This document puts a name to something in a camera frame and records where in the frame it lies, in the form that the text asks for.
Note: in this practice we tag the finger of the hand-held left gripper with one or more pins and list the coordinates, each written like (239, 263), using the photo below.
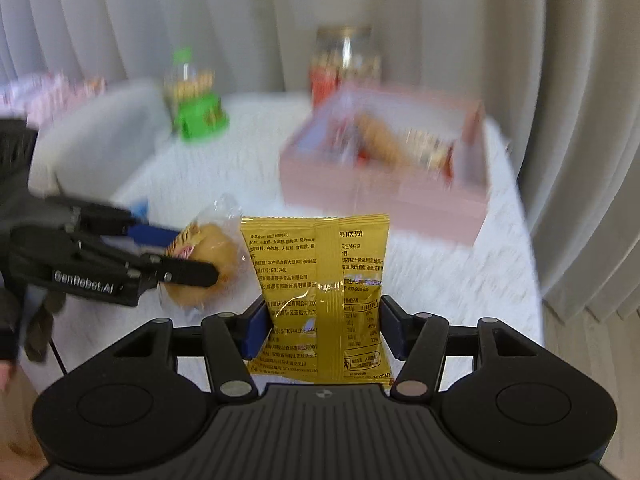
(192, 272)
(150, 233)

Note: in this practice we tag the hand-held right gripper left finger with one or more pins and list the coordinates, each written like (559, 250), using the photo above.
(255, 331)

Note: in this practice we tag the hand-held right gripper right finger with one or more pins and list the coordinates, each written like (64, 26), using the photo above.
(392, 328)

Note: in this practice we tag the round bun packet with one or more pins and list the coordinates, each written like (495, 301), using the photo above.
(220, 250)

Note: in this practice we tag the yellow snack packet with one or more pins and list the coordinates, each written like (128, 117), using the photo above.
(310, 270)

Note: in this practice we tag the pink gift box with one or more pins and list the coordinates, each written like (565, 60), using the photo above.
(380, 205)

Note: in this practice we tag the long clear cracker packet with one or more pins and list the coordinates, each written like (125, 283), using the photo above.
(385, 142)

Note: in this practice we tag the person's left forearm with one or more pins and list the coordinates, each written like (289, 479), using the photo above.
(7, 320)

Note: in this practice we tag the person's left hand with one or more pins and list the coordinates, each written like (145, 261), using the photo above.
(42, 322)

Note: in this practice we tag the white cushion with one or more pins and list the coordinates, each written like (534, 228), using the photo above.
(100, 145)

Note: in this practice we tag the green candy dispenser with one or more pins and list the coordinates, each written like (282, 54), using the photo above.
(200, 115)

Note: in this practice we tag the dark mesh object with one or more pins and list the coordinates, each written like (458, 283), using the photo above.
(17, 155)

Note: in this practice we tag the pink patterned packaging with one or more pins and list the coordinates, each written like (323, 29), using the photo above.
(50, 92)

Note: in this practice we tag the peanut jar with gold lid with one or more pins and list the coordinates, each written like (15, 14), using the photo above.
(345, 60)

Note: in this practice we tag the cream pleated curtain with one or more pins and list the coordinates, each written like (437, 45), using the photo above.
(450, 20)

